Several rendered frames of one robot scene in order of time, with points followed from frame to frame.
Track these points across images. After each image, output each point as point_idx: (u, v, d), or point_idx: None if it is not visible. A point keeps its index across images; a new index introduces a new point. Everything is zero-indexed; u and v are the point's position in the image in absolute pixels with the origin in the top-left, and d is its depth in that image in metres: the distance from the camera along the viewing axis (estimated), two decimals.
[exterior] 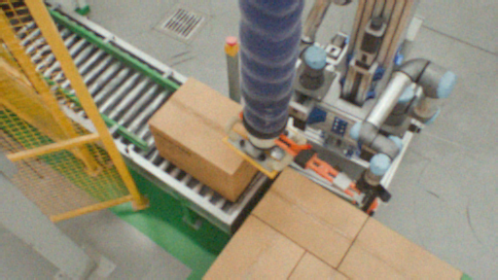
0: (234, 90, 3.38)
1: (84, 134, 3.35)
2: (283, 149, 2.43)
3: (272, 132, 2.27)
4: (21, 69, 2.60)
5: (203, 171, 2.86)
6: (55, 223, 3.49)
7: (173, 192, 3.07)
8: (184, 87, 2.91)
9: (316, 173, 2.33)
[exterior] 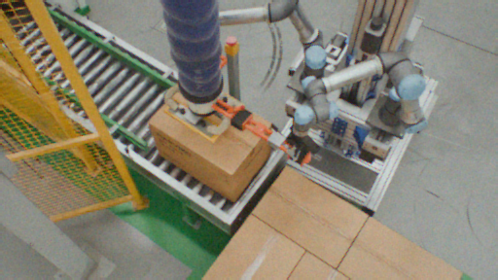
0: (234, 90, 3.38)
1: (84, 134, 3.35)
2: (221, 114, 2.53)
3: (207, 95, 2.37)
4: (21, 69, 2.60)
5: (203, 171, 2.86)
6: (55, 223, 3.49)
7: (173, 192, 3.07)
8: None
9: (253, 133, 2.43)
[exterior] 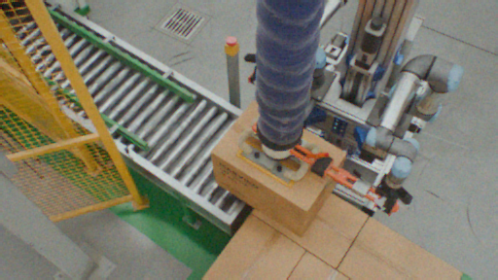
0: (234, 90, 3.38)
1: (84, 134, 3.35)
2: (299, 158, 2.44)
3: (289, 143, 2.28)
4: (21, 69, 2.60)
5: (269, 204, 2.62)
6: (55, 223, 3.49)
7: (173, 192, 3.07)
8: (247, 113, 2.67)
9: (335, 181, 2.34)
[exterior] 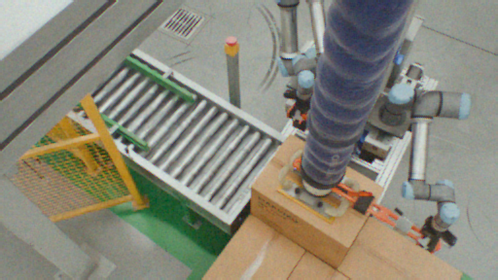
0: (234, 90, 3.38)
1: (84, 134, 3.35)
2: (339, 194, 2.48)
3: (333, 183, 2.32)
4: None
5: (307, 237, 2.67)
6: (55, 223, 3.49)
7: (173, 192, 3.07)
8: (285, 147, 2.72)
9: (376, 218, 2.39)
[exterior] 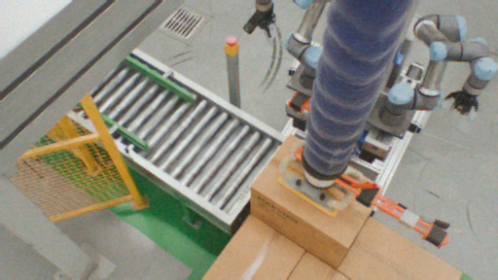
0: (234, 90, 3.38)
1: (84, 134, 3.35)
2: (342, 187, 2.39)
3: (337, 173, 2.22)
4: None
5: (307, 237, 2.67)
6: (55, 223, 3.49)
7: (173, 192, 3.07)
8: (285, 147, 2.72)
9: (381, 211, 2.29)
